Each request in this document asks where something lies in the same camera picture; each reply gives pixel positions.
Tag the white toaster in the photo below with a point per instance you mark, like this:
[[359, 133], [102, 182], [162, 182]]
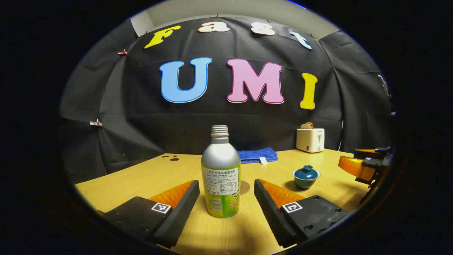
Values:
[[309, 141]]

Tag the white cloth clip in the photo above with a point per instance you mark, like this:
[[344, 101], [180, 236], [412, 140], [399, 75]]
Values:
[[95, 123]]

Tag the black backdrop cloth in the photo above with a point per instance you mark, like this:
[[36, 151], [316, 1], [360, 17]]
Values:
[[141, 117]]

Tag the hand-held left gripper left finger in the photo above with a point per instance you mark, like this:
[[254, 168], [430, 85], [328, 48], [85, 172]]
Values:
[[184, 209]]

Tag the red cloth clip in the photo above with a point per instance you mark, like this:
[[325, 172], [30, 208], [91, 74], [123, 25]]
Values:
[[122, 52]]

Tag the round brown coaster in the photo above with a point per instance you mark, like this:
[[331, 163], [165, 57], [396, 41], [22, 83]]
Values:
[[246, 187]]

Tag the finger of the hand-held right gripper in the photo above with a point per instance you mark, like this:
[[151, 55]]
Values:
[[354, 166]]

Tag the teal teacup lid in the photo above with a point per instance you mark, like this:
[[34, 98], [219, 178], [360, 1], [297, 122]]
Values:
[[306, 172]]

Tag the teal teacup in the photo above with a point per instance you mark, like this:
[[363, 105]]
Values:
[[305, 183]]

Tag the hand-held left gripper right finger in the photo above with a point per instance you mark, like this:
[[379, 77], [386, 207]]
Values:
[[265, 209]]

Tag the silver green water bottle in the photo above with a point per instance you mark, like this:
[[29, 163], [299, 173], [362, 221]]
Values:
[[220, 156]]

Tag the toast slice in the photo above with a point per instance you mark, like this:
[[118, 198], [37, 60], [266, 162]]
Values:
[[307, 125]]

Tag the blue towel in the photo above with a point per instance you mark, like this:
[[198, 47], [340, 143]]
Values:
[[256, 155]]

